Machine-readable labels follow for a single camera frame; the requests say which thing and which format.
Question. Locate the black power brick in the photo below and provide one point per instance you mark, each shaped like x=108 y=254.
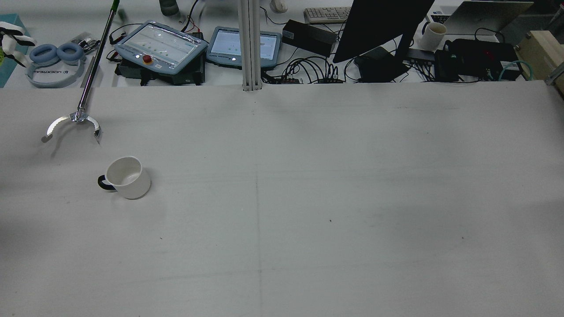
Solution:
x=308 y=37

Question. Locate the blue grey teach pendant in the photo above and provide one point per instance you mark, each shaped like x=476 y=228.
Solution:
x=224 y=46

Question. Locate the black monitor stand base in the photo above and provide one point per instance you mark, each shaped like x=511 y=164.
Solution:
x=379 y=66

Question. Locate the white keyboard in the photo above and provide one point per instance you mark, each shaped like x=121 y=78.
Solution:
x=326 y=14

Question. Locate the white computer mouse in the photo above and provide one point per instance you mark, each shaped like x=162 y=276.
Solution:
x=278 y=5

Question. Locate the teach pendant under plastic film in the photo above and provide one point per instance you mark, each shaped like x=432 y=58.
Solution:
x=163 y=46

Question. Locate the black monitor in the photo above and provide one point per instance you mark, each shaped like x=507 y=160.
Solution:
x=379 y=26

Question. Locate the grey usb hub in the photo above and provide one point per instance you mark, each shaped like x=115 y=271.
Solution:
x=421 y=54

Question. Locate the dark bottle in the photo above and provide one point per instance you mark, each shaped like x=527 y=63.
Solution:
x=168 y=6

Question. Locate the plain white mug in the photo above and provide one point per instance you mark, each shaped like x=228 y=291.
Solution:
x=431 y=37

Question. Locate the black electronics box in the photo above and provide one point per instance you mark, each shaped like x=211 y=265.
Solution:
x=476 y=57

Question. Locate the silver laptop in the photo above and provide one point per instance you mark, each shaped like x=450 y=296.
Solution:
x=480 y=17

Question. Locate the light blue headphones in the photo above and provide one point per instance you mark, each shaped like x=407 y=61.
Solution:
x=55 y=55

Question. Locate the wooden crate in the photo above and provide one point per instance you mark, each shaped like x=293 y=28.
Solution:
x=542 y=53

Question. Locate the teal box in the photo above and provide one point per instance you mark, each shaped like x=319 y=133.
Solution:
x=9 y=75

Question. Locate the aluminium profile post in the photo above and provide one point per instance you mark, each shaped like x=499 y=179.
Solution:
x=250 y=44

